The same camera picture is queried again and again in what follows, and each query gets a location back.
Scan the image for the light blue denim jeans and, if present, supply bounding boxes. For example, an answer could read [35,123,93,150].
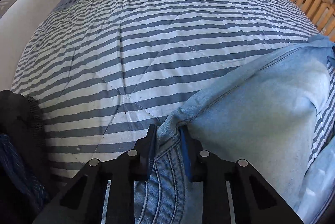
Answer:
[100,35,335,224]

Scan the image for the blue white striped bedspread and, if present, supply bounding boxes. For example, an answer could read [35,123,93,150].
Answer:
[10,0,335,180]

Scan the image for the stack of dark folded clothes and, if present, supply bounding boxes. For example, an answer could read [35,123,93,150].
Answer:
[1,90,57,223]

